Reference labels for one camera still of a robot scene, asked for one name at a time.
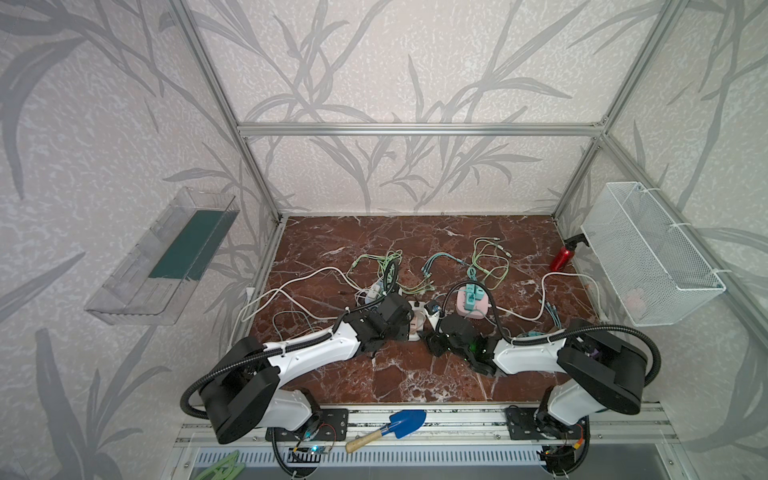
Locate blue toy shovel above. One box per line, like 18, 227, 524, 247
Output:
345, 410, 427, 454

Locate white power strip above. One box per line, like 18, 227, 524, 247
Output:
408, 300, 441, 342

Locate light green cable bundle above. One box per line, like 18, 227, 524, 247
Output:
346, 250, 434, 296

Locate green plastic clip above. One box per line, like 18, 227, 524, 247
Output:
194, 450, 246, 480

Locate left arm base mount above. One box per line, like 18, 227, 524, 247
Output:
265, 408, 350, 442

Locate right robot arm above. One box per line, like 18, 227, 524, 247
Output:
421, 314, 662, 425

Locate blue power strip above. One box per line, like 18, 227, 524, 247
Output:
363, 280, 390, 305

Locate white power cord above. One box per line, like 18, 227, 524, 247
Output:
230, 265, 367, 337

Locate white wire mesh basket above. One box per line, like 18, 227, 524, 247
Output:
581, 182, 726, 327

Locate red spray bottle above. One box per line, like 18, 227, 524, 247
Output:
549, 233, 590, 272

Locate pink power strip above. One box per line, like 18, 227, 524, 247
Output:
456, 284, 490, 319

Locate clear plastic wall tray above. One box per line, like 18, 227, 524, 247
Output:
85, 187, 240, 326

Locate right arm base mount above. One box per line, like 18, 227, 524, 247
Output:
504, 405, 589, 443

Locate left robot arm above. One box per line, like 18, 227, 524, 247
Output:
179, 293, 414, 445

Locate teal plugs on pink strip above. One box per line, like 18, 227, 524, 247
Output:
461, 281, 488, 313

